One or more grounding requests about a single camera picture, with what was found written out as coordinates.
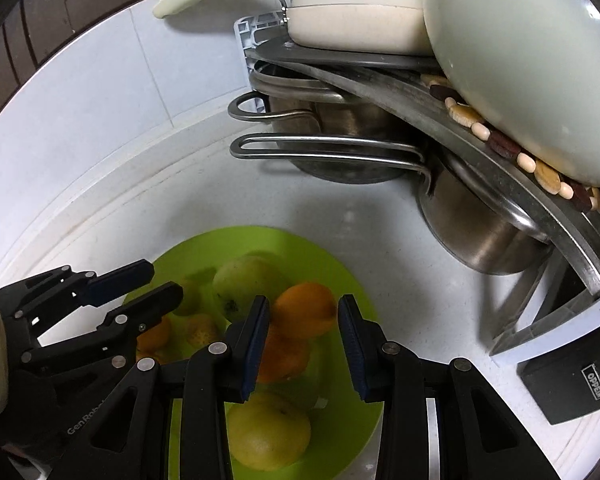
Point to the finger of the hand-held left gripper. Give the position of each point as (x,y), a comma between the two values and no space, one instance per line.
(150,305)
(115,282)

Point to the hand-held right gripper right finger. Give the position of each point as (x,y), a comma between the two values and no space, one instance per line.
(352,350)

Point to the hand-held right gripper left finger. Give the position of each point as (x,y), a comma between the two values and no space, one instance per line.
(257,345)

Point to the large orange tangerine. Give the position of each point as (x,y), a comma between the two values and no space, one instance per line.
(285,356)

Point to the small green citrus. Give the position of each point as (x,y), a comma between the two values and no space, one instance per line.
(190,300)

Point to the small orange kumquat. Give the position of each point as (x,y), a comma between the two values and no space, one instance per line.
(202,331)

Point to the bright orange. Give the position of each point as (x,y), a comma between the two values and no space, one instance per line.
(305,310)

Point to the large green round fruit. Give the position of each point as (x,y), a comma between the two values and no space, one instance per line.
(240,280)

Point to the green plate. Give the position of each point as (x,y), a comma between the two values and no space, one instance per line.
(300,255)

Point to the tangerine with stem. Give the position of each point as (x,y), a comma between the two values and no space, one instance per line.
(157,339)

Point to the yellow spotted round fruit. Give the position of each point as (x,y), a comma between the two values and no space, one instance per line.
(270,435)

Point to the white pot rack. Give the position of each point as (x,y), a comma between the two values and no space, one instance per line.
(540,320)

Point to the black OPPEIN board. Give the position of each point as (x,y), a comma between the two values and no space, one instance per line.
(555,390)

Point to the wooden bead trivet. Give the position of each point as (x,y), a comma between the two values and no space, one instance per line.
(505,150)

